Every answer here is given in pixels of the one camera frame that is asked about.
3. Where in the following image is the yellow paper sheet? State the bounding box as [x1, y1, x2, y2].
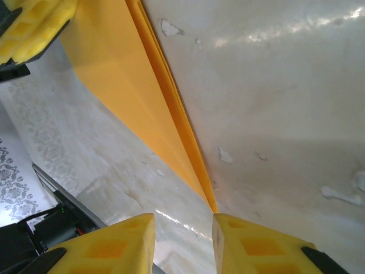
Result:
[58, 0, 220, 214]

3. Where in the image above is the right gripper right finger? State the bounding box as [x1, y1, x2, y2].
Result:
[212, 213, 350, 274]

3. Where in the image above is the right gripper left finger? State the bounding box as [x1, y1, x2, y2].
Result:
[42, 212, 156, 274]

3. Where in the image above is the long aluminium mounting rail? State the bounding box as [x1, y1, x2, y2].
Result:
[31, 164, 109, 231]

